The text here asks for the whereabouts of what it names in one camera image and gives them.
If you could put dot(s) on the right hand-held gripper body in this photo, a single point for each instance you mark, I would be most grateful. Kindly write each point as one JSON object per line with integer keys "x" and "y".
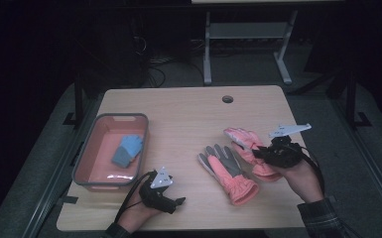
{"x": 282, "y": 153}

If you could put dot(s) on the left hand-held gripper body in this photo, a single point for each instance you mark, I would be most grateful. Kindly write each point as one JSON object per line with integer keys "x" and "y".
{"x": 160, "y": 180}

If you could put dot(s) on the pink ski glove grey palm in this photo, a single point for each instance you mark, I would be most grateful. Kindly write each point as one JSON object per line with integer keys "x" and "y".
{"x": 231, "y": 178}

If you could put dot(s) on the blue knit glove dark dots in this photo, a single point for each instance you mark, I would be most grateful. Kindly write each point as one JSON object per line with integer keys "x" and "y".
{"x": 124, "y": 155}

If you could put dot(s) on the pink basket with grey rim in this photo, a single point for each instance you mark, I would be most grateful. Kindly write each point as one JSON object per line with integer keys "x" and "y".
{"x": 105, "y": 158}

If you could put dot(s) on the person's right hand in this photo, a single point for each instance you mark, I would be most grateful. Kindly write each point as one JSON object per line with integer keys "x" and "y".
{"x": 302, "y": 181}

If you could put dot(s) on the person's left hand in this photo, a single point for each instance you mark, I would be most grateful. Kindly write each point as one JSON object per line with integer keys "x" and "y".
{"x": 132, "y": 213}

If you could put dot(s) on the grey tape strip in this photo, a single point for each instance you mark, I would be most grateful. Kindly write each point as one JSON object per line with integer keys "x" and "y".
{"x": 67, "y": 199}

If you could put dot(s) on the white metal stand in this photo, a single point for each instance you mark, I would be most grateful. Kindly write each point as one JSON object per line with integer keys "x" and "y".
{"x": 248, "y": 31}

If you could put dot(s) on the aluminium rail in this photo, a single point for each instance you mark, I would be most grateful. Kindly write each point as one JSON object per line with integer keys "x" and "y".
{"x": 56, "y": 172}
{"x": 370, "y": 155}

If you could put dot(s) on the black frame post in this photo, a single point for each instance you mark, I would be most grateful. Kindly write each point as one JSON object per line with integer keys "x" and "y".
{"x": 78, "y": 99}
{"x": 351, "y": 95}

